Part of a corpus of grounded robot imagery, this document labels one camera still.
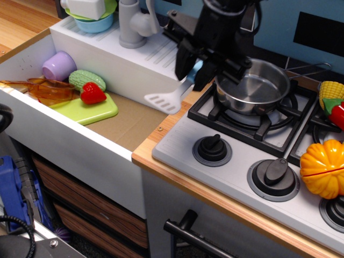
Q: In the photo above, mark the middle black stove knob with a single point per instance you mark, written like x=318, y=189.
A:
x=273, y=180

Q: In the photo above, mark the light blue plastic bowl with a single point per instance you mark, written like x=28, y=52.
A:
x=95, y=26

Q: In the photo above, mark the wooden drawer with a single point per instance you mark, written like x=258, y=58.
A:
x=113, y=246
x=92, y=204

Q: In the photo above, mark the upper wooden drawer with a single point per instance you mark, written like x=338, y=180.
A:
x=92, y=204

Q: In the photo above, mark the black stove knob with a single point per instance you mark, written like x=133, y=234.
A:
x=331, y=210
x=273, y=180
x=212, y=151

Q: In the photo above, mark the purple striped ball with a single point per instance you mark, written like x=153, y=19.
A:
x=63, y=234

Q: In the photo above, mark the orange transparent measuring cup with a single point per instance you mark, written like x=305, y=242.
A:
x=47, y=92

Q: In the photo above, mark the red toy pepper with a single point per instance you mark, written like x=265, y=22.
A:
x=333, y=109

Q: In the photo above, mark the white toy sink basin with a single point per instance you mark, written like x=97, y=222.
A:
x=100, y=155

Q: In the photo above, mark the green plastic cutting board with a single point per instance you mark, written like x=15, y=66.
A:
x=86, y=114

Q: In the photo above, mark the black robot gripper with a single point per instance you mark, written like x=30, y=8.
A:
x=212, y=38

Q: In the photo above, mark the left black stove knob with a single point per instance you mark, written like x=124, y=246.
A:
x=212, y=151

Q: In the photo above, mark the yellow toy corn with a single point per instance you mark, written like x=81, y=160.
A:
x=330, y=89

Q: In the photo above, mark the green plastic plate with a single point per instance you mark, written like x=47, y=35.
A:
x=110, y=8

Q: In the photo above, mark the lower wooden drawer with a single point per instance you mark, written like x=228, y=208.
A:
x=113, y=246

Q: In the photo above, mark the grey toy faucet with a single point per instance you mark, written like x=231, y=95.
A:
x=135, y=26

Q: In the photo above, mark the right black stove knob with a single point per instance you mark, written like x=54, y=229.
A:
x=331, y=210

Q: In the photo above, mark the purple plastic cup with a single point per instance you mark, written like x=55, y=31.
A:
x=59, y=66

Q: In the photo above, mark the blue clamp tool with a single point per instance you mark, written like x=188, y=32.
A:
x=21, y=194

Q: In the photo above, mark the black burner grate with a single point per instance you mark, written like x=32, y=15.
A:
x=317, y=129
x=272, y=133

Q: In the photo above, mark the blue grey toy spatula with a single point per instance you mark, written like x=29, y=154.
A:
x=170, y=103

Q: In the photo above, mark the black right burner grate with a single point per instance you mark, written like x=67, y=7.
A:
x=317, y=129

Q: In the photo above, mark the stainless steel pan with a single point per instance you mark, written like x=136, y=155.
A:
x=262, y=87

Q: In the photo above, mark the white plastic box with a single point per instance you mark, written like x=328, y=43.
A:
x=84, y=9

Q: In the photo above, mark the red toy strawberry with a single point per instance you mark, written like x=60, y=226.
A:
x=91, y=93

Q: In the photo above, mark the black oven door handle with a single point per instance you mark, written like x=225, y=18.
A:
x=182, y=230

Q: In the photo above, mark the light blue toy microwave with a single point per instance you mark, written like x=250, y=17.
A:
x=309, y=31

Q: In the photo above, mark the orange toy pumpkin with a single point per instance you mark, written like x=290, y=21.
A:
x=321, y=169

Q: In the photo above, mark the green toy corn cob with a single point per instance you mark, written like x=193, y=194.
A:
x=79, y=78

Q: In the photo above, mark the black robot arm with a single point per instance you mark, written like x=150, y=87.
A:
x=212, y=38

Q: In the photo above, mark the black left burner grate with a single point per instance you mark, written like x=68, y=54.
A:
x=272, y=133

